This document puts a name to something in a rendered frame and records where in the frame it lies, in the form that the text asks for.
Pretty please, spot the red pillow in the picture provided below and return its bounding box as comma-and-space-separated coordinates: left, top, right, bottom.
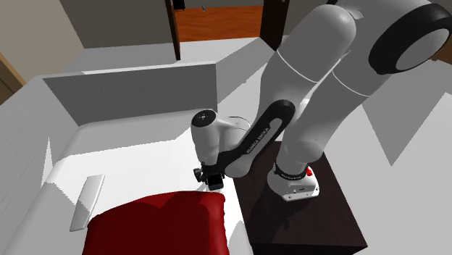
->
81, 191, 231, 255

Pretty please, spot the white sofa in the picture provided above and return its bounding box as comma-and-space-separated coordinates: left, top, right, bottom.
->
0, 36, 280, 255

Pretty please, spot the dark brown robot stand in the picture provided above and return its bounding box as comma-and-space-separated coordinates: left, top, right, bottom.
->
233, 141, 369, 255

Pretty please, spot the light grey flat rectangular device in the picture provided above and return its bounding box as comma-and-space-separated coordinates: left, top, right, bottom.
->
69, 173, 106, 233

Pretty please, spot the dark brown door frame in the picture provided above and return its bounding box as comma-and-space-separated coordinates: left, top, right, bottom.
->
164, 0, 291, 62

